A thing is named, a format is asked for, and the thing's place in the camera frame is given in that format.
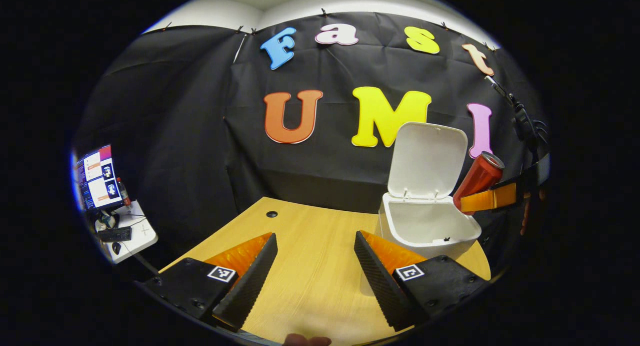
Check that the white side table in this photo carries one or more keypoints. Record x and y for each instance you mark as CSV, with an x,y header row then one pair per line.
x,y
142,233

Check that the white desktop garbage bin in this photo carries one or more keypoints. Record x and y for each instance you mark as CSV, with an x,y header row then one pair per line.
x,y
425,160

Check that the wooden desktop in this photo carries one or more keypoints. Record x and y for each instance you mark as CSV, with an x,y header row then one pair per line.
x,y
315,266

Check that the black computer mouse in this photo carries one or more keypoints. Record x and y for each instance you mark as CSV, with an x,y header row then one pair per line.
x,y
116,248

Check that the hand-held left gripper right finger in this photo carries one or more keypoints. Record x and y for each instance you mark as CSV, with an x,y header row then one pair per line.
x,y
380,291

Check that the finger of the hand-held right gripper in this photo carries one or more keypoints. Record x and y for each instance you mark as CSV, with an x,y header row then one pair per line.
x,y
487,198

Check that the black backdrop cloth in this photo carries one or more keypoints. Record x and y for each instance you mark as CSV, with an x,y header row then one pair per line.
x,y
175,110

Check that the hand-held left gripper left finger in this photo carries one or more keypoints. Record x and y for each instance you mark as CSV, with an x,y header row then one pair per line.
x,y
252,286

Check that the red pop can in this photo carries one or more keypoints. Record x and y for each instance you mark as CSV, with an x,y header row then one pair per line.
x,y
480,176

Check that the computer monitor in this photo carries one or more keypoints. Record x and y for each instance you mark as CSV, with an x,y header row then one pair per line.
x,y
97,178

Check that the dark drink bottle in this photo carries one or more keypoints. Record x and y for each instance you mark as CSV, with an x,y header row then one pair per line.
x,y
123,192

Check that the black keyboard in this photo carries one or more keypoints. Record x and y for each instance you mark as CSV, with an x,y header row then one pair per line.
x,y
115,234

